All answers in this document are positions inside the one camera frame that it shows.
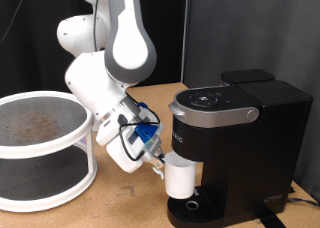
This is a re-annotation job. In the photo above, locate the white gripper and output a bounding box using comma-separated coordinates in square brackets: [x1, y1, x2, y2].
[105, 111, 165, 174]

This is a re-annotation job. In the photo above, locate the white mug green-taped handle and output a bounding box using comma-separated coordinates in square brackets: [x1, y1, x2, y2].
[152, 151, 198, 200]

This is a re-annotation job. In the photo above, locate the black Keurig coffee machine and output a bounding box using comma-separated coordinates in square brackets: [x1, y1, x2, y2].
[166, 68, 314, 228]

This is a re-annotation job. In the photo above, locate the white two-tier turntable shelf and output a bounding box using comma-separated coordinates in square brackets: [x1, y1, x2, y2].
[0, 90, 99, 213]

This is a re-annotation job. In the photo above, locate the grey partition panel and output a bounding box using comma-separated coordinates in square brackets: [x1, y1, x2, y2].
[181, 0, 320, 202]

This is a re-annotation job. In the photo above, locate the black backdrop curtain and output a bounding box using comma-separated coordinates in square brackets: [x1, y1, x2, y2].
[0, 0, 188, 99]

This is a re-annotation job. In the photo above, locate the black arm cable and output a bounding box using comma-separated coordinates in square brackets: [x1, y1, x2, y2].
[93, 0, 166, 162]

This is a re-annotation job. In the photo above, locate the braided power cable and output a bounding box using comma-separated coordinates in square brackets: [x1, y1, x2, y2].
[286, 186, 320, 209]

